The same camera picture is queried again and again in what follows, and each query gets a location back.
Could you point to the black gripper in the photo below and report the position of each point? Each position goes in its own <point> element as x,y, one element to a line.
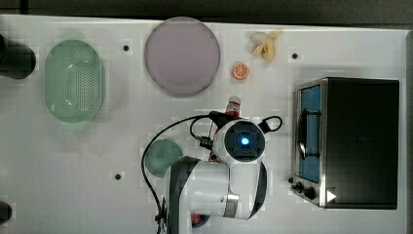
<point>220,119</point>

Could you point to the red ketchup bottle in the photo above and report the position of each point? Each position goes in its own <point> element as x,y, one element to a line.
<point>233,106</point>

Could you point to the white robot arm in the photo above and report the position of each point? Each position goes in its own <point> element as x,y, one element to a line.
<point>234,186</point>

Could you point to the lilac round plate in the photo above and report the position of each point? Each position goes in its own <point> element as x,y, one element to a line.
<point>182,56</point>

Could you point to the orange slice toy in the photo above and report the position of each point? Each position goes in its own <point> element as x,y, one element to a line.
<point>240,71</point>

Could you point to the green mug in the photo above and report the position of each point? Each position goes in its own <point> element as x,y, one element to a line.
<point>160,155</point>

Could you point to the peeled banana toy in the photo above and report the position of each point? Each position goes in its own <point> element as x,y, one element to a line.
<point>265,44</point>

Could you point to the silver black toaster oven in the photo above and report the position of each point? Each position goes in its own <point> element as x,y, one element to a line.
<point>346,143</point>

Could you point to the green perforated colander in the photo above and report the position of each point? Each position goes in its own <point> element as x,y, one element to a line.
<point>74,79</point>

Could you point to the black pot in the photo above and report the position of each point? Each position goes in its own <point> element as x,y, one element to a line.
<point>17,61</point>

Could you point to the grey round object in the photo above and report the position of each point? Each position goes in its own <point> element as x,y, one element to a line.
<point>6,212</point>

